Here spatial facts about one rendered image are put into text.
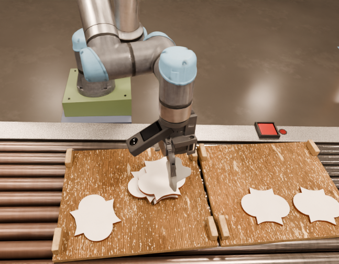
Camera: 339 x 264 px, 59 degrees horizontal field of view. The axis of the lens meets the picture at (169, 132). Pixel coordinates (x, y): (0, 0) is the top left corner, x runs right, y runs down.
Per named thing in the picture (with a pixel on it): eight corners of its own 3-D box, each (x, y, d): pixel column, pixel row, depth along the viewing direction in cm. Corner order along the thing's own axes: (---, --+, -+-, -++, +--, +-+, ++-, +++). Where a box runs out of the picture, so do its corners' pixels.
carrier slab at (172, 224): (68, 154, 97) (67, 151, 96) (192, 149, 103) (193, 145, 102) (53, 263, 72) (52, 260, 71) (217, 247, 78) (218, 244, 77)
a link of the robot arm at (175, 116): (164, 112, 63) (153, 90, 68) (164, 128, 66) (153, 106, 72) (197, 106, 65) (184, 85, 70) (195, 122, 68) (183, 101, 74)
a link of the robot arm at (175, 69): (188, 41, 63) (205, 61, 57) (184, 84, 71) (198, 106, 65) (153, 45, 61) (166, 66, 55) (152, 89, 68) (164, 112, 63)
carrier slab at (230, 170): (196, 149, 103) (196, 145, 102) (306, 144, 109) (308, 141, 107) (220, 248, 78) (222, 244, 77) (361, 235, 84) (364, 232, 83)
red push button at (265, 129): (256, 125, 115) (257, 123, 114) (271, 126, 115) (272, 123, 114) (260, 136, 110) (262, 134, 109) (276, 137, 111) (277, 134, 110)
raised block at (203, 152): (197, 148, 101) (198, 142, 99) (203, 147, 101) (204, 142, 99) (200, 162, 97) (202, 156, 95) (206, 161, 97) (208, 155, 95)
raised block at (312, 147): (304, 144, 106) (307, 139, 104) (309, 144, 107) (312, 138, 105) (312, 156, 102) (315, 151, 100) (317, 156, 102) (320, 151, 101)
